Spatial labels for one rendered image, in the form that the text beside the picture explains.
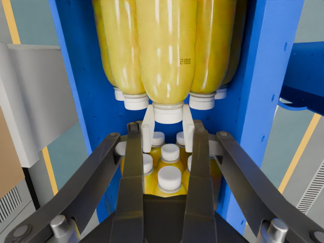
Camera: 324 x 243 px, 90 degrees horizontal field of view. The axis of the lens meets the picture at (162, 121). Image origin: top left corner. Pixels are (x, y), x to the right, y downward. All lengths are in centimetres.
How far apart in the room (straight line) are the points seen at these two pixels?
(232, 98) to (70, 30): 29
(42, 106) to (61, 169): 156
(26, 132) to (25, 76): 15
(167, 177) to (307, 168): 200
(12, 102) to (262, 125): 51
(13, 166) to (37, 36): 124
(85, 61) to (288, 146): 184
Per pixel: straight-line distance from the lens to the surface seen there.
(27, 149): 58
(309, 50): 81
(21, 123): 55
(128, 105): 25
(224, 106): 36
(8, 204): 226
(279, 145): 188
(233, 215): 23
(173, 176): 28
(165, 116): 20
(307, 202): 254
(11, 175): 60
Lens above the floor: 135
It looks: 66 degrees down
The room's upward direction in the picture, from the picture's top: 173 degrees counter-clockwise
